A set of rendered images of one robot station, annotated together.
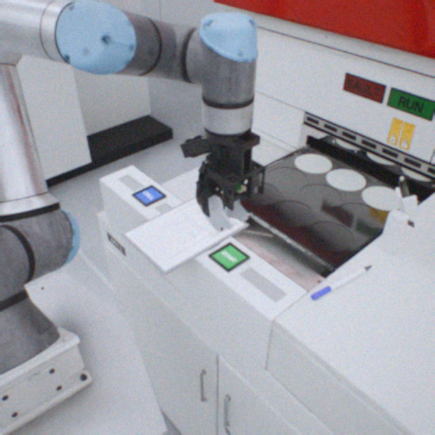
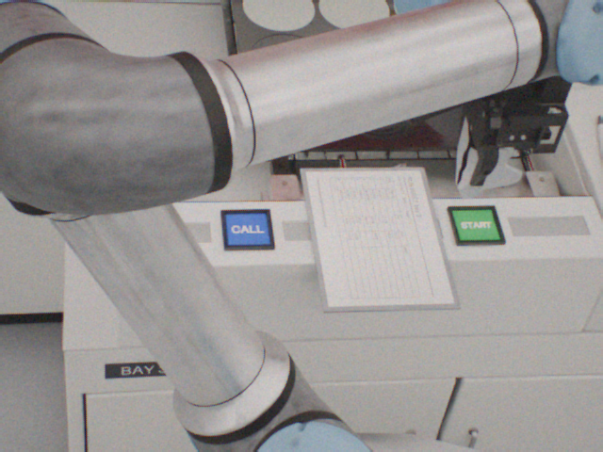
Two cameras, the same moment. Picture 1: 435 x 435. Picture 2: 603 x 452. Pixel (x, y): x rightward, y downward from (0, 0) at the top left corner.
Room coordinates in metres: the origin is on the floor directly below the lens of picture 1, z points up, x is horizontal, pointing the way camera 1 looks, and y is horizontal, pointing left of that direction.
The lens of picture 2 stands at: (0.33, 0.89, 1.93)
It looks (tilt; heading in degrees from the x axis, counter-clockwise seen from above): 48 degrees down; 297
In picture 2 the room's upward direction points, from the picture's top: 10 degrees clockwise
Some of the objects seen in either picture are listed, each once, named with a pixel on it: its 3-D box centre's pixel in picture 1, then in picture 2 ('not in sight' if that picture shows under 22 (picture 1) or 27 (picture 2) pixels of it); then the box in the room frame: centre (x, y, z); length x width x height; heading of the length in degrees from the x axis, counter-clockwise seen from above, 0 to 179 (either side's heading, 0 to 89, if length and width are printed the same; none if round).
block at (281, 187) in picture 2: not in sight; (285, 205); (0.80, 0.03, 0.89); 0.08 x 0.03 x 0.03; 131
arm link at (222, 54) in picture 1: (226, 59); not in sight; (0.59, -0.01, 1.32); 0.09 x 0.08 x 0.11; 65
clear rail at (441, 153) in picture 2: (269, 228); (387, 154); (0.75, -0.12, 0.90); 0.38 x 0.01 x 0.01; 41
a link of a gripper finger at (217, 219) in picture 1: (221, 218); (493, 176); (0.58, -0.01, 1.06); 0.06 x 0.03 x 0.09; 42
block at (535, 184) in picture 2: (310, 292); (544, 201); (0.56, -0.18, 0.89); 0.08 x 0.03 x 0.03; 131
